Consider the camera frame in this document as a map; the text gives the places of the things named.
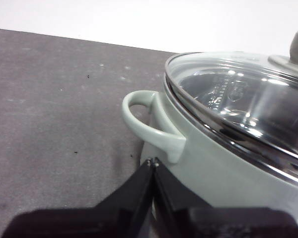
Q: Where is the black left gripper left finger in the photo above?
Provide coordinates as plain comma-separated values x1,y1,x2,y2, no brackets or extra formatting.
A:
2,160,153,238

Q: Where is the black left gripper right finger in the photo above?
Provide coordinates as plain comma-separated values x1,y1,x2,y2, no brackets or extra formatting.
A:
153,158,298,238

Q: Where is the glass lid with green knob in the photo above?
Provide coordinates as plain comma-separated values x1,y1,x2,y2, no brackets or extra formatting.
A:
164,29,298,189

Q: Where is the pale green electric steamer pot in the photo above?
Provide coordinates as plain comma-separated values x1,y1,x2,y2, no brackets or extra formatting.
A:
122,53,298,236

